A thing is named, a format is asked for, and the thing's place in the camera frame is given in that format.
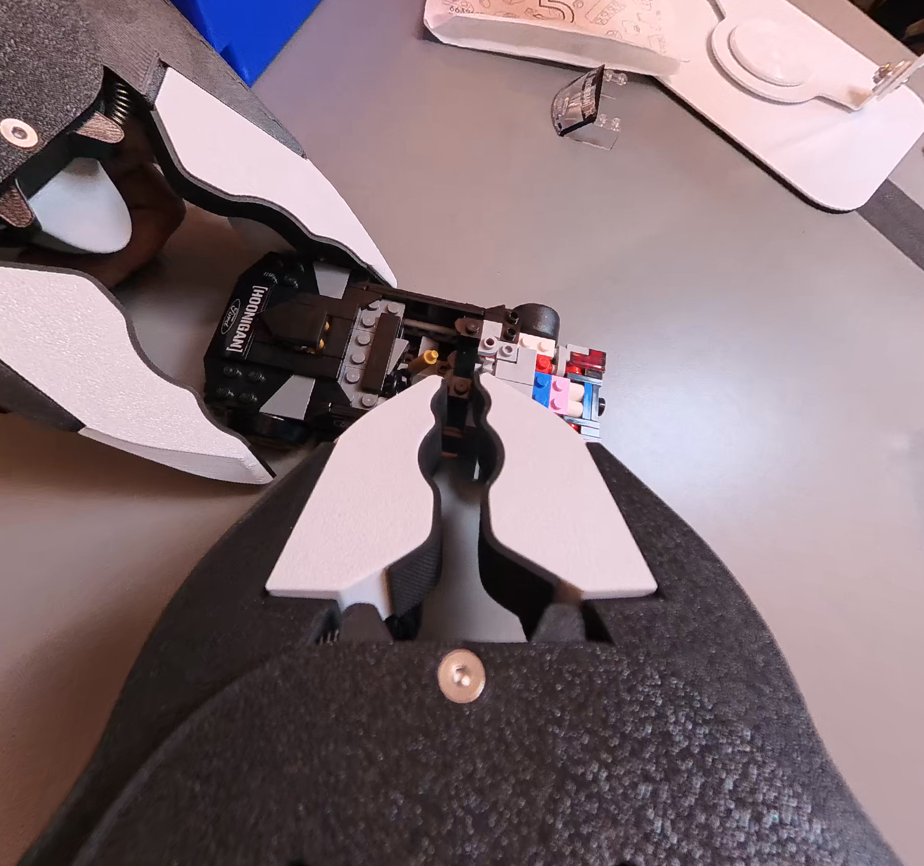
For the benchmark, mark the white booklet stand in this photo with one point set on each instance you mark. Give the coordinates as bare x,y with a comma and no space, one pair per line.
809,101

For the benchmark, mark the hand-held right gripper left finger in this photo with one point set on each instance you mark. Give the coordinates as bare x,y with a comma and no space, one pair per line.
361,513

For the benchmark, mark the clear lego windshield piece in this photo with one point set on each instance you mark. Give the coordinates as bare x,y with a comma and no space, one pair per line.
585,104

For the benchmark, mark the white printed paper bag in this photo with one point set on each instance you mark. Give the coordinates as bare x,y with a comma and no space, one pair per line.
556,0

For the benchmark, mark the black lego car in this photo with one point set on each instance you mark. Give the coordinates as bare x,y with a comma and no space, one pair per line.
318,339

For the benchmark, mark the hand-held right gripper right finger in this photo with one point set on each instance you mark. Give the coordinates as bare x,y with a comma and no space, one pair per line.
571,513

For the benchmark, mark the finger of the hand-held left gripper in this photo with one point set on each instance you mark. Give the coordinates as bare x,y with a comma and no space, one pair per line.
246,152
101,368

